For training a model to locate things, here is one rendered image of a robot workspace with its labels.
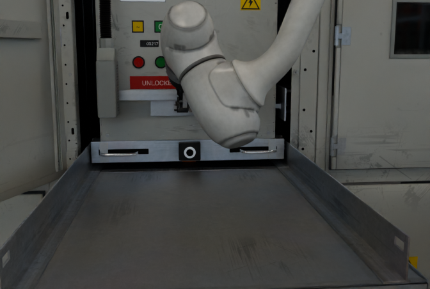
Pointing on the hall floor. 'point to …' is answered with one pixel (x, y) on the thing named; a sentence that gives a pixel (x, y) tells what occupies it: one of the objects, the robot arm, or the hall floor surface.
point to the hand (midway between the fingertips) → (182, 105)
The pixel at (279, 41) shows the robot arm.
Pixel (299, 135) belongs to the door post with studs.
